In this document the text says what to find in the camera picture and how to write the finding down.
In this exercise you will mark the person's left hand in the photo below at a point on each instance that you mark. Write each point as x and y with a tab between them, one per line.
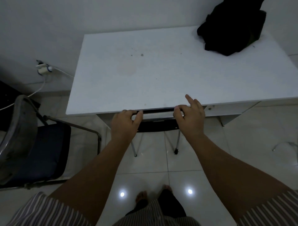
124	127

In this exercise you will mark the person's right forearm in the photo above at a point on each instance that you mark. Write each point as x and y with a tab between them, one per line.
228	172

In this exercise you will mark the person's left forearm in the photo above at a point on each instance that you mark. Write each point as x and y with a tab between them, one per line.
97	177

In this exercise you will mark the black folding chair chrome legs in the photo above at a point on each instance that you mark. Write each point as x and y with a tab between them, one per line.
158	126

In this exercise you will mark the black trousers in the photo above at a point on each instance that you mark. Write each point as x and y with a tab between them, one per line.
170	204

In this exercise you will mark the striped shirt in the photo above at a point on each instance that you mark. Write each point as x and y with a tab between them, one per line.
42	214

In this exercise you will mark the person's right hand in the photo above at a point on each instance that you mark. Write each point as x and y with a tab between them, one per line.
192	118

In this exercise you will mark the white charger plug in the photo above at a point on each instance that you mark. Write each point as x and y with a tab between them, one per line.
43	69

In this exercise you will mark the person's right thumb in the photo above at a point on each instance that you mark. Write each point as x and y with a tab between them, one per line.
179	109

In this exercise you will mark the person's right foot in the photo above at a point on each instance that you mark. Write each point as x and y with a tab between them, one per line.
167	187

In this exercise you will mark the dark blue padded metal chair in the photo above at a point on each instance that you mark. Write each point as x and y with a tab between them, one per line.
44	151

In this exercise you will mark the black bag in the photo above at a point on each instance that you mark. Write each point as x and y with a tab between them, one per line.
230	28

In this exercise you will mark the person's left thumb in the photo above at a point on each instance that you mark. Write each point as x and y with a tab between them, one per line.
139	117

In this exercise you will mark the person's foot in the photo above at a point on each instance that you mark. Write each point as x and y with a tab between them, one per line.
167	187
142	196

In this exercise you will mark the person's left foot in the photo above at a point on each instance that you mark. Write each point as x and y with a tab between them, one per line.
142	196

